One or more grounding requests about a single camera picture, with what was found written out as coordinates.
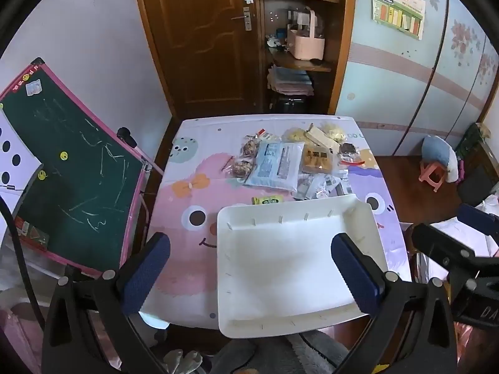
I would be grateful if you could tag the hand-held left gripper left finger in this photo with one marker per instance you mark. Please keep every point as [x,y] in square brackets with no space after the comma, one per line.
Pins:
[146,272]

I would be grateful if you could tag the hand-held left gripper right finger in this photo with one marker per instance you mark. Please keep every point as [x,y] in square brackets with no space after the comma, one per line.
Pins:
[356,276]

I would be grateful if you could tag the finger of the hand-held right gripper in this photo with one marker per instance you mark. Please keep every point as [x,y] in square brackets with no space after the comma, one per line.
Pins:
[438,245]
[476,219]

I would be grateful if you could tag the white plastic tray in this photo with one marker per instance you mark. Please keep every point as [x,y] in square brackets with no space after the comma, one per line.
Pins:
[280,265]

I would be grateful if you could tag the small yellow packet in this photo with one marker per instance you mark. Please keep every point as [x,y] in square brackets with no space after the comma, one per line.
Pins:
[267,200]

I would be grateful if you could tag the orange biscuit packet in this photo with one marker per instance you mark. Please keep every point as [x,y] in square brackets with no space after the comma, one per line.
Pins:
[316,159]

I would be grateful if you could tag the dark chocolate snack packet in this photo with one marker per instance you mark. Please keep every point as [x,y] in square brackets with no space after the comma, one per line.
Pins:
[347,150]

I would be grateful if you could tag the small red stick snack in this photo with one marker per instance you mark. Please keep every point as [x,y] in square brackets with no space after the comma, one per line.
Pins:
[227,163]

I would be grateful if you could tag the cream wafer bar packet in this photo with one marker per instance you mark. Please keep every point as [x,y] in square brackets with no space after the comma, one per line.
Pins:
[317,136]

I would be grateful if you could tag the yellow rice cracker packet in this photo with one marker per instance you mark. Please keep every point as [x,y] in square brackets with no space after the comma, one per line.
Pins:
[293,134]
[335,130]

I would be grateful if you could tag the red edged white packet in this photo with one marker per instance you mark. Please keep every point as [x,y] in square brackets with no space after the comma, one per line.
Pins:
[266,135]

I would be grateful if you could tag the white round object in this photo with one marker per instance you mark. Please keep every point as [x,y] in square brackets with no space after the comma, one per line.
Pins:
[154,319]

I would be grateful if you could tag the dark wooden cabinet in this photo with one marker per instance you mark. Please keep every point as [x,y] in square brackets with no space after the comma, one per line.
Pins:
[473,171]

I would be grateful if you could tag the pink plastic stool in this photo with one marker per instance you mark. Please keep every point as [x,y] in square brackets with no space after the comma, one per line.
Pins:
[430,173]

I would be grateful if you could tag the blue plush pillow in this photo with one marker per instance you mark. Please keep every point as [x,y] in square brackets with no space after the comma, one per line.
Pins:
[436,152]

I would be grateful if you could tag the grey plush slippers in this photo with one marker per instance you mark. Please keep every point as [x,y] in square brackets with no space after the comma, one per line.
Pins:
[181,361]

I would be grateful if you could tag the grey fleece clothing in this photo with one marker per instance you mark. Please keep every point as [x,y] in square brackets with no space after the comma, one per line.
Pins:
[273,354]

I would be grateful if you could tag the pink framed green chalkboard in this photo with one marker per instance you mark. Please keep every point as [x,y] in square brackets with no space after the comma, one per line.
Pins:
[78,163]

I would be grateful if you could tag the pink quilted cloth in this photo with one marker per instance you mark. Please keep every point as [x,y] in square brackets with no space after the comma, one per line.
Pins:
[19,339]

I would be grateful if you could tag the floral sliding wardrobe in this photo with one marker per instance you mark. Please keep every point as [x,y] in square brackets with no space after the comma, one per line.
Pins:
[409,85]

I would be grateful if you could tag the white board with black dots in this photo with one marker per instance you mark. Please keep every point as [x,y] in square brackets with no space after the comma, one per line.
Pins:
[15,148]

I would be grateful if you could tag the black bag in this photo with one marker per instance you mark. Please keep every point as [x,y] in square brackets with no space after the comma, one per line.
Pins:
[290,104]

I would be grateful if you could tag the stack of folded cloths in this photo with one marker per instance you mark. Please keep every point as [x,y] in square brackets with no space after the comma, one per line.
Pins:
[290,80]

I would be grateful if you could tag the brown wooden door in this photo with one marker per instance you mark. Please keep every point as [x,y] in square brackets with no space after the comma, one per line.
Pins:
[195,46]

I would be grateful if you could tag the pink storage basket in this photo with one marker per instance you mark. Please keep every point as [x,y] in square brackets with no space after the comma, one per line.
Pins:
[306,45]

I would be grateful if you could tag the brown wooden shelf unit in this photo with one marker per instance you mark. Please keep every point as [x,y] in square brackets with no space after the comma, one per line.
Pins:
[335,27]

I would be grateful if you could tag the wall calendar poster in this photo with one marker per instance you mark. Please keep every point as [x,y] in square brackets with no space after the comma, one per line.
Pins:
[397,7]

